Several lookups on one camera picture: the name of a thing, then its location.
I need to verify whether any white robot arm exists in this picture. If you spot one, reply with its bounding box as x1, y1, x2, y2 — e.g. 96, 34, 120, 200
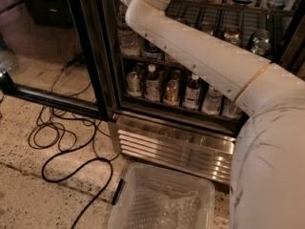
120, 0, 305, 229

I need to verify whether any stainless steel display fridge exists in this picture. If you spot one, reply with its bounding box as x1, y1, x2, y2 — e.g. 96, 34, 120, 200
89, 0, 304, 184

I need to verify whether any orange can bottom shelf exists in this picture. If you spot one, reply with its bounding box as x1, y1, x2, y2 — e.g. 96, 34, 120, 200
163, 80, 179, 106

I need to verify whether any silver can bottom shelf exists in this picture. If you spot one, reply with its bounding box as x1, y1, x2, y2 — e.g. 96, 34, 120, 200
127, 72, 142, 97

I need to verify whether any blue pepsi can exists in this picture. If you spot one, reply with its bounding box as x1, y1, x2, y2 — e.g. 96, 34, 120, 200
141, 40, 163, 61

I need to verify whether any water bottle bottom shelf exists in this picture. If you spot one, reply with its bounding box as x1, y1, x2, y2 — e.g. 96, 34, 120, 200
202, 86, 222, 115

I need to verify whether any clear water bottle middle shelf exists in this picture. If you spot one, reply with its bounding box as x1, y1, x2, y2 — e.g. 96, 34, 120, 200
116, 5, 141, 56

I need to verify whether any open glass fridge door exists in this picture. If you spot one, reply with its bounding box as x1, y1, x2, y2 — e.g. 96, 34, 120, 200
0, 0, 110, 121

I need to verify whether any green soda can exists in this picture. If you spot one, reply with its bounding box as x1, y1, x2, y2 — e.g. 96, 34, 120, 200
251, 41, 271, 56

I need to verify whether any tea bottle white cap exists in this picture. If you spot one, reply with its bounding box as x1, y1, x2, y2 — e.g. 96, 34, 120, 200
145, 64, 160, 101

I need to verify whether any dark juice bottle white cap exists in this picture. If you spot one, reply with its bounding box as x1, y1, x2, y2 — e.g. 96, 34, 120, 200
182, 73, 201, 109

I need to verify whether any water bottle bottom right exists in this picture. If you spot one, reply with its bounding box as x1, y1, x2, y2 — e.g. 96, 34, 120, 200
222, 98, 242, 119

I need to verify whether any clear plastic storage bin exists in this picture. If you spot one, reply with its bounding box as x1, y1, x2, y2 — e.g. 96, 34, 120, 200
108, 162, 214, 229

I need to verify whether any bubble wrap sheet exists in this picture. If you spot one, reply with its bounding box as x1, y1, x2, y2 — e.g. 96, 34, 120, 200
123, 179, 200, 229

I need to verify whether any dark cabinet background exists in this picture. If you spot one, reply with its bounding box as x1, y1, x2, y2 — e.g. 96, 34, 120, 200
23, 0, 73, 28

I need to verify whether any black floor cable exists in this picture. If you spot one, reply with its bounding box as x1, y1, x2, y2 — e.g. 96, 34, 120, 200
27, 57, 120, 229

